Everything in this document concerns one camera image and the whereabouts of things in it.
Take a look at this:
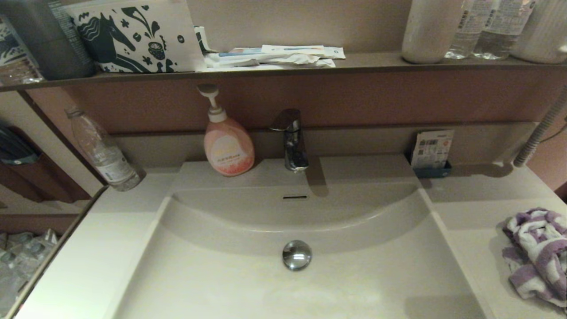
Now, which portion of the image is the chrome sink faucet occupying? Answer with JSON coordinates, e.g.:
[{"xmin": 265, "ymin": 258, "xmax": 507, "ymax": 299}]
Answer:
[{"xmin": 269, "ymin": 109, "xmax": 310, "ymax": 172}]

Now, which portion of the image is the purple white striped towel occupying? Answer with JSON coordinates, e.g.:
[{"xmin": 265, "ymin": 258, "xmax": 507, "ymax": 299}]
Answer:
[{"xmin": 502, "ymin": 207, "xmax": 567, "ymax": 308}]

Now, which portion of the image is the white sink basin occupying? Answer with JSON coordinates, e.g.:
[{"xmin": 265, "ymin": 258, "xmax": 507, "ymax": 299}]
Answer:
[{"xmin": 113, "ymin": 155, "xmax": 488, "ymax": 319}]

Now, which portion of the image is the pink soap pump bottle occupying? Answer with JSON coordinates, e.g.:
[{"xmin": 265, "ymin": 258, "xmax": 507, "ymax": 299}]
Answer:
[{"xmin": 197, "ymin": 84, "xmax": 256, "ymax": 177}]

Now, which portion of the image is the chrome drain stopper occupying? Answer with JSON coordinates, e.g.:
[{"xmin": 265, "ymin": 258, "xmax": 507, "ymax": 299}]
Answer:
[{"xmin": 282, "ymin": 240, "xmax": 312, "ymax": 272}]

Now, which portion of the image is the white toothbrush packet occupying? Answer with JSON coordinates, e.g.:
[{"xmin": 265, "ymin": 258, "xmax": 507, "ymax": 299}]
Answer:
[{"xmin": 261, "ymin": 44, "xmax": 346, "ymax": 59}]

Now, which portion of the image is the blue printed packet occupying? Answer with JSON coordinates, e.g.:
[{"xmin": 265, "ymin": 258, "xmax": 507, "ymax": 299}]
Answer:
[{"xmin": 217, "ymin": 47, "xmax": 266, "ymax": 58}]

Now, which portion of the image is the small white green box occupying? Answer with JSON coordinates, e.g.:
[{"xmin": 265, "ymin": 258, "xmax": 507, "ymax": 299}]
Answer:
[{"xmin": 194, "ymin": 26, "xmax": 217, "ymax": 56}]

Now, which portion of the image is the white printed paper card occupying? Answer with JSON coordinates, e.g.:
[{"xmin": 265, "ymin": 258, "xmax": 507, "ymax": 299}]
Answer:
[{"xmin": 411, "ymin": 129, "xmax": 455, "ymax": 170}]

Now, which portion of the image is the small dark blue holder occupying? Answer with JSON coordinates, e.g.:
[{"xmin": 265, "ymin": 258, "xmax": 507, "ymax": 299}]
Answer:
[{"xmin": 408, "ymin": 153, "xmax": 452, "ymax": 179}]

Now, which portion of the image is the empty clear plastic bottle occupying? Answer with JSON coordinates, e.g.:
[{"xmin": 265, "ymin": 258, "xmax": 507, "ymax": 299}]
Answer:
[{"xmin": 66, "ymin": 106, "xmax": 141, "ymax": 192}]

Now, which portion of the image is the white horse print box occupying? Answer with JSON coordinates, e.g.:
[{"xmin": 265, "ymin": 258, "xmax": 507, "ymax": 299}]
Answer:
[{"xmin": 62, "ymin": 0, "xmax": 206, "ymax": 74}]

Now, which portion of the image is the white cylinder bottle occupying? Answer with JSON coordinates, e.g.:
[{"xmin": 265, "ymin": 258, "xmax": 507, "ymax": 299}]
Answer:
[{"xmin": 402, "ymin": 0, "xmax": 466, "ymax": 64}]

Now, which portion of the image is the clear labelled water bottle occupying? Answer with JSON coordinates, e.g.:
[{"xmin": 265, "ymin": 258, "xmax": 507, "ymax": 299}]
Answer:
[
  {"xmin": 444, "ymin": 0, "xmax": 485, "ymax": 59},
  {"xmin": 472, "ymin": 0, "xmax": 536, "ymax": 60}
]

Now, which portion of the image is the dark grey cylinder container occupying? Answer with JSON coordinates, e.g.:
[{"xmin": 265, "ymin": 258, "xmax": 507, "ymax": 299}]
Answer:
[{"xmin": 0, "ymin": 0, "xmax": 76, "ymax": 81}]

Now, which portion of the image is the white ribbed container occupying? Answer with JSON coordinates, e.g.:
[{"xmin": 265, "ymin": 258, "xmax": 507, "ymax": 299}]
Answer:
[{"xmin": 509, "ymin": 0, "xmax": 567, "ymax": 64}]

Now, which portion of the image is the brown wall shelf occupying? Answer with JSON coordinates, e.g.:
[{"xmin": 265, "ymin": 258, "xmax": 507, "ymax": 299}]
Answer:
[{"xmin": 0, "ymin": 51, "xmax": 567, "ymax": 93}]

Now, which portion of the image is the grey corrugated hose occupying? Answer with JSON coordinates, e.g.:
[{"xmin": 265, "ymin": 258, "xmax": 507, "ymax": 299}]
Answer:
[{"xmin": 514, "ymin": 86, "xmax": 567, "ymax": 168}]

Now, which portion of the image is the thin dark wire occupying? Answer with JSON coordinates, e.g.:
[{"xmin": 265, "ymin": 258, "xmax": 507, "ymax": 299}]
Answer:
[{"xmin": 544, "ymin": 116, "xmax": 567, "ymax": 143}]

